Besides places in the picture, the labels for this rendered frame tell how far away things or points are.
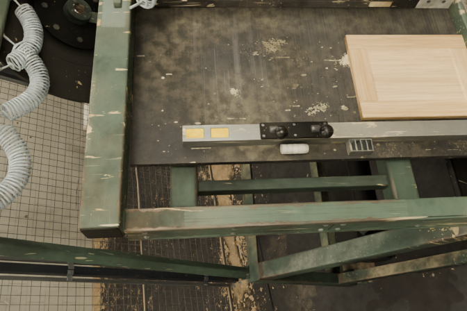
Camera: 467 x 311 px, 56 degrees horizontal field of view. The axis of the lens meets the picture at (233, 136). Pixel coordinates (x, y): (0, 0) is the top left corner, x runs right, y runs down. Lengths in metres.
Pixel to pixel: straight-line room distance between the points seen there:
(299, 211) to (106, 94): 0.61
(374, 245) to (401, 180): 0.48
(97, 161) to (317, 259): 1.14
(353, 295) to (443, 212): 1.61
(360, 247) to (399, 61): 0.75
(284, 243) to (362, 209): 2.04
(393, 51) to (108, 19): 0.92
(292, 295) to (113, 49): 2.27
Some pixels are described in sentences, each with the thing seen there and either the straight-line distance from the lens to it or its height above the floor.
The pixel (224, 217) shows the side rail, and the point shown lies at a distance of 1.15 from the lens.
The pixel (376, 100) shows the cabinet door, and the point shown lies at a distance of 1.43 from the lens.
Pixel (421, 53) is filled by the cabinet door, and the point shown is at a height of 1.02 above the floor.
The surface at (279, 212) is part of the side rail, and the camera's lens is 1.17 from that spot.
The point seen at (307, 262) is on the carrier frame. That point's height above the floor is 0.79.
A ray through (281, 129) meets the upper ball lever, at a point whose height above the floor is 1.54.
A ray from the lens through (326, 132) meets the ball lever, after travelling 1.16.
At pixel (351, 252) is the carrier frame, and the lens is 1.88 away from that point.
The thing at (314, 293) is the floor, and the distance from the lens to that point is 3.04.
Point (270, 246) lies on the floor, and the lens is 3.34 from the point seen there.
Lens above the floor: 2.30
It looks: 36 degrees down
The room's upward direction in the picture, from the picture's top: 74 degrees counter-clockwise
